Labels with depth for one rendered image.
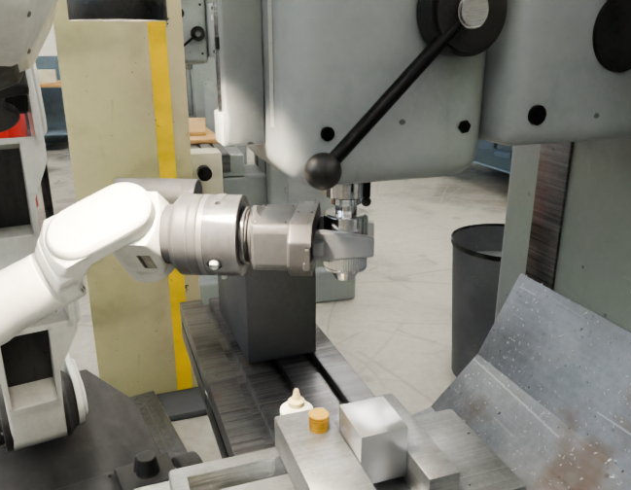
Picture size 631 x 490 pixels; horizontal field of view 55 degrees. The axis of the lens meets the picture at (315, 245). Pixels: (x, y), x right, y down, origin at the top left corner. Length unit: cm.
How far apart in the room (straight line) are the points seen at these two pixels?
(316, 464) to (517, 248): 53
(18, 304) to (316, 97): 37
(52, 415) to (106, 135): 119
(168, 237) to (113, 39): 169
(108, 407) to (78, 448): 16
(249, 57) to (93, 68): 175
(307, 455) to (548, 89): 42
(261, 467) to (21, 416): 77
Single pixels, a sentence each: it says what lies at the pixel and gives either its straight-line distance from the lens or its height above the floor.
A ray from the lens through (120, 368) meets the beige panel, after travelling 261.
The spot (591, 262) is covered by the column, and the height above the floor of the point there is 115.
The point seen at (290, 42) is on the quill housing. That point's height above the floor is 143.
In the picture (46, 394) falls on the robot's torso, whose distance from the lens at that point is 138.
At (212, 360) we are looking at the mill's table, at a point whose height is 93.
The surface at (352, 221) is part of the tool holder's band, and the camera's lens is 62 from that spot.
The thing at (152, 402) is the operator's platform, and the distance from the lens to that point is 195.
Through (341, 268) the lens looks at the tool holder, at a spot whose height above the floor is 121.
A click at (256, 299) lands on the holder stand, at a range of 98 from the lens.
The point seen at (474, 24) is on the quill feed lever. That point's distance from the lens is 52.
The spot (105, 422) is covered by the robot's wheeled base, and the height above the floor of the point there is 57.
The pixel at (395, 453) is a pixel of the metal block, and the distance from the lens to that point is 66.
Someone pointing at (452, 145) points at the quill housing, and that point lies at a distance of 56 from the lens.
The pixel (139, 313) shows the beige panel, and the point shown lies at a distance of 251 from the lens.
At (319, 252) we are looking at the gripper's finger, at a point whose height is 123.
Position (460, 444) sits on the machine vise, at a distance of 75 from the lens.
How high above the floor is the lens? 143
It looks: 19 degrees down
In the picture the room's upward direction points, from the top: straight up
